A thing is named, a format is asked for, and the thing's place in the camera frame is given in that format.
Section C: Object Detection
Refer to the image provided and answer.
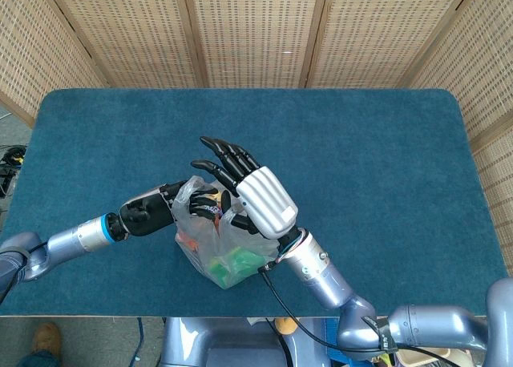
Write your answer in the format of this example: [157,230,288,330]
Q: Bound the black strap with label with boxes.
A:
[362,314,398,353]

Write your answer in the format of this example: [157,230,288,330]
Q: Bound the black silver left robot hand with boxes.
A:
[119,180,232,238]

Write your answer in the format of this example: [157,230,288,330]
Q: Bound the blue floor cable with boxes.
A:
[137,317,146,361]

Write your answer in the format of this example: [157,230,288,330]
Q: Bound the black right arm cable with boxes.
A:
[257,264,463,367]

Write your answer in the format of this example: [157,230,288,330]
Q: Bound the silver blue robot torso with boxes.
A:
[159,317,342,367]

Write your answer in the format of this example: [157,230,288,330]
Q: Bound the orange snack packet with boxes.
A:
[177,228,202,252]

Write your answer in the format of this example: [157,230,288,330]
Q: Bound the clear plastic shopping bag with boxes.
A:
[172,175,281,291]

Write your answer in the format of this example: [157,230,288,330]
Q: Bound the green cardboard box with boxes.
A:
[208,248,262,288]

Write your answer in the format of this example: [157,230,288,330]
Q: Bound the blue plastic crate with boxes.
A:
[323,317,346,361]

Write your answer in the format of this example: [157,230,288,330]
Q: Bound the tangle of floor cables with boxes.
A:
[0,143,28,196]

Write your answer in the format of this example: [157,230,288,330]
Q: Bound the yellow orange round object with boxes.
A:
[274,317,300,337]

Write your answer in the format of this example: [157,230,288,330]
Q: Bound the blue carpet table cover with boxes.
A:
[0,88,511,318]

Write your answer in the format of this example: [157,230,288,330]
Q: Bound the woven rattan folding screen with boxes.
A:
[0,0,513,210]

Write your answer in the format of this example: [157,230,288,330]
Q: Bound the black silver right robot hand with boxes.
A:
[191,136,300,239]

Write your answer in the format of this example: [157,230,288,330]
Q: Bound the brown shoe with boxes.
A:
[31,322,63,357]

